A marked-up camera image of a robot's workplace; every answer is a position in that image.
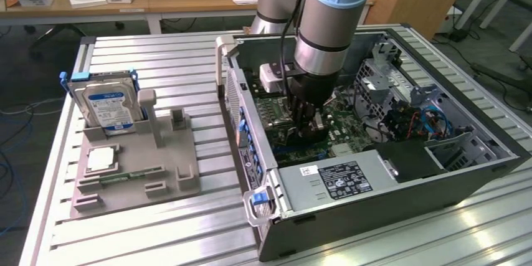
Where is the red wire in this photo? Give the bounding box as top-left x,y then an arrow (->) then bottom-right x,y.
406,110 -> 422,138

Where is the small silver chipset heatsink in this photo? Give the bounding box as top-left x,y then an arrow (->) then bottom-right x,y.
331,144 -> 355,157

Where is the grey power supply unit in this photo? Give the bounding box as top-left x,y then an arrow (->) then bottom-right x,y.
278,149 -> 403,214

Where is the grey metal disk bay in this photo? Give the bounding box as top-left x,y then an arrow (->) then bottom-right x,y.
423,131 -> 500,173

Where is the black floor stand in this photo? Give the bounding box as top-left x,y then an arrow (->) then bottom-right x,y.
470,60 -> 532,95

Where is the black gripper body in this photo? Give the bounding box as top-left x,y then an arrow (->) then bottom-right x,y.
288,72 -> 336,133

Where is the grey plastic parts rack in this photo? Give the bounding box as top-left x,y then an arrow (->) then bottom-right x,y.
70,88 -> 203,219

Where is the white metal table frame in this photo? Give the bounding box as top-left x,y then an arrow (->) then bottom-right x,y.
455,0 -> 532,52

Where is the black chair base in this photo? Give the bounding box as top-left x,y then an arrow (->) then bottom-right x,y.
23,21 -> 126,61

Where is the blue data wire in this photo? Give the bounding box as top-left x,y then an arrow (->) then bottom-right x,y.
419,107 -> 455,140

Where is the green RAM stick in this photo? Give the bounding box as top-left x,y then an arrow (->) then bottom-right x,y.
98,169 -> 150,184

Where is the silver perforated drive cage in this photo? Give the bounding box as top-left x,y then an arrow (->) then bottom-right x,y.
352,41 -> 416,123

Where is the small green graphics card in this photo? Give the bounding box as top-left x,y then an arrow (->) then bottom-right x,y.
268,113 -> 332,150

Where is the open dark PC case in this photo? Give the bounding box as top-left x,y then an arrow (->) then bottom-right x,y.
215,28 -> 532,263

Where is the green motherboard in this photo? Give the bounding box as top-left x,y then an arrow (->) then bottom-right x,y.
244,75 -> 378,169

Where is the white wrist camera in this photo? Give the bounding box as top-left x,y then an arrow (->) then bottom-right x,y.
258,62 -> 295,94

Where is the hard disk in blue caddy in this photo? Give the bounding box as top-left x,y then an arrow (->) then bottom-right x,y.
58,69 -> 140,138

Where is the black power brick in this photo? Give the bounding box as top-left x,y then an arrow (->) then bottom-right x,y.
447,27 -> 471,43

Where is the silver CPU chip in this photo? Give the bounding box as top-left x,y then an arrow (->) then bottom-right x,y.
86,146 -> 118,173

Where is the dark arm cable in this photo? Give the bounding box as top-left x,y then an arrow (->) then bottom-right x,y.
279,0 -> 307,105

